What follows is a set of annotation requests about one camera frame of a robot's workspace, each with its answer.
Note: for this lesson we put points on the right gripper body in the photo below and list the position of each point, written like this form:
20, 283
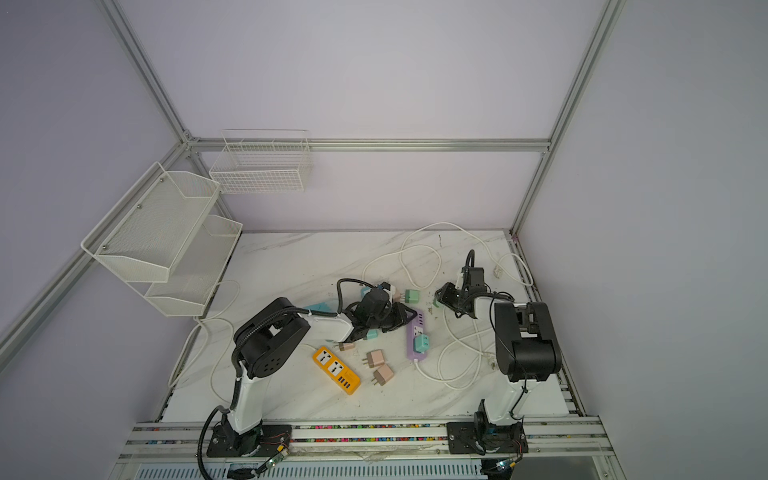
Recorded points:
455, 297

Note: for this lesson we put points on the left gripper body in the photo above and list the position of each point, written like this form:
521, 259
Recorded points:
392, 319

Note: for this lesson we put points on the purple power strip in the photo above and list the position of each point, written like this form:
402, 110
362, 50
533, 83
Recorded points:
414, 328

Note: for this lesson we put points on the orange power strip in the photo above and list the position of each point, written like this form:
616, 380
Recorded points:
343, 376

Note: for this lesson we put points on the teal mountain-shaped power strip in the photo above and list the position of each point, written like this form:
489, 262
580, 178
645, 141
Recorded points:
321, 308

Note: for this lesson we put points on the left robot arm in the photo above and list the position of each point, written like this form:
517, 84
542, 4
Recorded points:
264, 343

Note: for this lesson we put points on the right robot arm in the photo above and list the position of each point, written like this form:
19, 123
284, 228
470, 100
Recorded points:
526, 347

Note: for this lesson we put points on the lower white mesh shelf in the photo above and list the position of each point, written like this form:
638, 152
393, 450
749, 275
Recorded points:
193, 282

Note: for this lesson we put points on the white mesh shelf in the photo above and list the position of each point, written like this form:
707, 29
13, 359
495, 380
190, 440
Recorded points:
144, 237
193, 282

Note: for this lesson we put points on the upper white mesh shelf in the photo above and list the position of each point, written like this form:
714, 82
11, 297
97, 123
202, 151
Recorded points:
144, 237

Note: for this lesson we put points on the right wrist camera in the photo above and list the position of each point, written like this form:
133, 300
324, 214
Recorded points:
468, 264

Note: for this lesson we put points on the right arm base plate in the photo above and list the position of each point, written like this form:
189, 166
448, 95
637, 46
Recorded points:
489, 439

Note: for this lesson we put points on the white wire basket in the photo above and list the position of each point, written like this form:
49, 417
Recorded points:
258, 161

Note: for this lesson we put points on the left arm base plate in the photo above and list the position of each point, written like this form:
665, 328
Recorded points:
263, 441

